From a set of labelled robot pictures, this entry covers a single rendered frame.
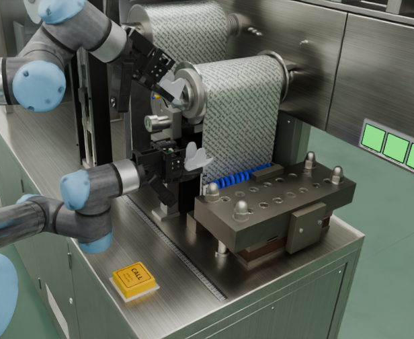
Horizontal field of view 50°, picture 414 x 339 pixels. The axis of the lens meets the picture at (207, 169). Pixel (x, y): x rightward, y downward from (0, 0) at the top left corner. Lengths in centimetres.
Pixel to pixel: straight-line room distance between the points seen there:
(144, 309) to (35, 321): 132
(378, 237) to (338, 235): 167
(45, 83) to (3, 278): 29
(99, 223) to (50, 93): 34
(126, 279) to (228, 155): 39
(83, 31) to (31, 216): 38
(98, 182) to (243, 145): 40
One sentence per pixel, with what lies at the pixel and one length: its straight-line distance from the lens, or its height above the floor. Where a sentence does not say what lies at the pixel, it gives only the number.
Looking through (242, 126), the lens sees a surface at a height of 116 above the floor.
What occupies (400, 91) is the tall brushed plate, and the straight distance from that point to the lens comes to 106.
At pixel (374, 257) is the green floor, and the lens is 273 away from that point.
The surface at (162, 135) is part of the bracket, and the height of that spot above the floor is 114.
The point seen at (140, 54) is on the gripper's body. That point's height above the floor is 136.
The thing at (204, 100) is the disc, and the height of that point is 126.
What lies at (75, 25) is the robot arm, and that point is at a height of 143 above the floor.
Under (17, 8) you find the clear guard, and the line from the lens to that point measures 189.
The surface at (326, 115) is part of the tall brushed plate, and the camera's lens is 119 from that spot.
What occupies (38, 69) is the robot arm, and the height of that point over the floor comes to 140.
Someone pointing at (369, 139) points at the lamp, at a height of 118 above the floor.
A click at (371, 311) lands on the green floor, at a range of 240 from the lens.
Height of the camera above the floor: 160
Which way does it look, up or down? 29 degrees down
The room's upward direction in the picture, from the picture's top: 3 degrees clockwise
